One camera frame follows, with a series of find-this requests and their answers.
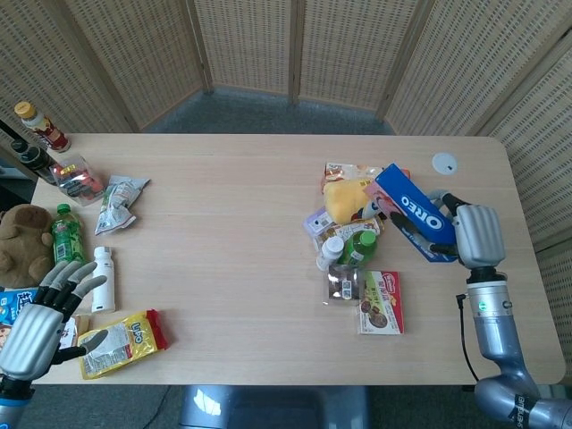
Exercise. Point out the yellow red Lipo snack bag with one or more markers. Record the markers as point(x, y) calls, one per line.
point(129, 342)

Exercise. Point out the blue snack bag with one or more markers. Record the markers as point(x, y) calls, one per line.
point(11, 308)

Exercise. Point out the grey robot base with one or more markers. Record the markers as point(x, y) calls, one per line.
point(272, 409)

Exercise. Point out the woven rattan folding screen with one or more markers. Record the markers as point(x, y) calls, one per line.
point(348, 49)

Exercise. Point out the yellow cap red label bottle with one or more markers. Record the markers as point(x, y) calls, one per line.
point(44, 129)

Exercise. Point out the red white chocolate cookie box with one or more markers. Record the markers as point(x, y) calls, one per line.
point(382, 304)

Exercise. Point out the clear bag with red snacks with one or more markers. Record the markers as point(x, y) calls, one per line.
point(78, 181)

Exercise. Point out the dark glass bottle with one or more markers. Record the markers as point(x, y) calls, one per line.
point(36, 158)

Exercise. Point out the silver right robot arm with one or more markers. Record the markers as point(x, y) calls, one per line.
point(496, 322)

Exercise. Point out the white plastic bottle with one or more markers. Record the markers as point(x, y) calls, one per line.
point(103, 281)

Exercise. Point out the green label drink bottle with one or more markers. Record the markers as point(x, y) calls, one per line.
point(67, 237)

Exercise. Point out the white round table grommet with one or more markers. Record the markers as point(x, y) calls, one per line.
point(445, 163)

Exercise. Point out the beige red print snack pack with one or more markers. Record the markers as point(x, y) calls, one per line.
point(346, 232)

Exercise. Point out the white cartoon snack pack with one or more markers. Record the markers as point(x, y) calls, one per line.
point(71, 330)

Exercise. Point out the yellow plush toy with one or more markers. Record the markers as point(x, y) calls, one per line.
point(344, 199)

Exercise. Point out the crumpled silver snack bag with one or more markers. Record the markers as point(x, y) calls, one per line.
point(118, 205)

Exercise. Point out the green tea bottle green cap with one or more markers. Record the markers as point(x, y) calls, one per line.
point(357, 248)

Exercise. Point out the clear plastic cookie box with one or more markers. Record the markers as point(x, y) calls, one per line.
point(342, 286)

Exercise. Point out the brown plush animal toy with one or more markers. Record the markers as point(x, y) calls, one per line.
point(20, 243)

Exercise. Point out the purple small box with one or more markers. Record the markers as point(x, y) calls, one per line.
point(317, 221)

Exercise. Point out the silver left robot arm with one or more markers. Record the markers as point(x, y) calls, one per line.
point(11, 402)

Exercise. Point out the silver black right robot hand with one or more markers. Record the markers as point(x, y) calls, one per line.
point(480, 237)

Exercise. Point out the white yogurt drink bottle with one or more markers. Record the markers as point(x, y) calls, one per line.
point(330, 250)

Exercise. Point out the blue Oreo cookie box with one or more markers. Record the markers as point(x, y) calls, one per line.
point(418, 210)

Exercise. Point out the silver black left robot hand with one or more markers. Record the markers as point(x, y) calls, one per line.
point(33, 335)

